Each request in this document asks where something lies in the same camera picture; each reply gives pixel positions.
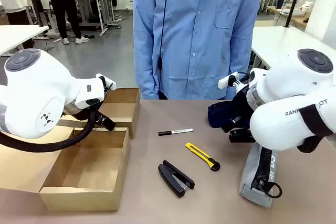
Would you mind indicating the white table with white legs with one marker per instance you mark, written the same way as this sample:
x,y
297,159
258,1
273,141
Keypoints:
x,y
15,37

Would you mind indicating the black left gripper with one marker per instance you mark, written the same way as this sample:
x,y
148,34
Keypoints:
x,y
106,122

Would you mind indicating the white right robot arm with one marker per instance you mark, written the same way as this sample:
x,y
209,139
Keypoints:
x,y
283,90

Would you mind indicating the person in blue shirt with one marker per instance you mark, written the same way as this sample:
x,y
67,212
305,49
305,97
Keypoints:
x,y
197,37

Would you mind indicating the person's left forearm blue sleeve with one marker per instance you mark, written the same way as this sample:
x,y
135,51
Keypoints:
x,y
240,61

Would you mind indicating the yellow utility knife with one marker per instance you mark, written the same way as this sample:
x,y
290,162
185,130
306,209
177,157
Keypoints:
x,y
202,155

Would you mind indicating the grey zippered pencil case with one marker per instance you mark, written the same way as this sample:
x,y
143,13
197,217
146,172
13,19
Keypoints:
x,y
248,182

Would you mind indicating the cardboard box with lid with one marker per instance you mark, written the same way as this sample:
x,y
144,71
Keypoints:
x,y
123,111

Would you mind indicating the person's right forearm blue sleeve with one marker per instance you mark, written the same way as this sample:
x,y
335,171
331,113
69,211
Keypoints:
x,y
143,72

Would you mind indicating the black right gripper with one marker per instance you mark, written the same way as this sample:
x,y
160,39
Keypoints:
x,y
237,113

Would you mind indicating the black stapler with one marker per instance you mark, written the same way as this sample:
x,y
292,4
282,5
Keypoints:
x,y
173,179
241,138

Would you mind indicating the black and white marker pen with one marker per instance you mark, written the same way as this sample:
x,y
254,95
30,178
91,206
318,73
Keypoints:
x,y
164,133

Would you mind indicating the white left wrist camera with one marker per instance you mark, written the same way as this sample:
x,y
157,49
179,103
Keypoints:
x,y
111,85

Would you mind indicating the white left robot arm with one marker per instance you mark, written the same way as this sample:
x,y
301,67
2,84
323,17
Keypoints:
x,y
34,90

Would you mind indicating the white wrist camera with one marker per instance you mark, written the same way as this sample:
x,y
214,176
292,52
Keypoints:
x,y
223,83
111,85

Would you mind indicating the large white table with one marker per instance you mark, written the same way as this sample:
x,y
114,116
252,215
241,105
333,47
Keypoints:
x,y
278,40

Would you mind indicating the light wooden table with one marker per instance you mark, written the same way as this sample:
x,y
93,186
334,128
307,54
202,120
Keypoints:
x,y
296,20

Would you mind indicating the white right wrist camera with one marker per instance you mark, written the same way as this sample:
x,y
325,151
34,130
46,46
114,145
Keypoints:
x,y
223,83

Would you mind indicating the navy blue pencil case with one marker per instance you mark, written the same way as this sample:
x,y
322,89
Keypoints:
x,y
215,115

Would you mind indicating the large open cardboard box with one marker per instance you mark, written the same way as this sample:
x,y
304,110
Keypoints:
x,y
86,166

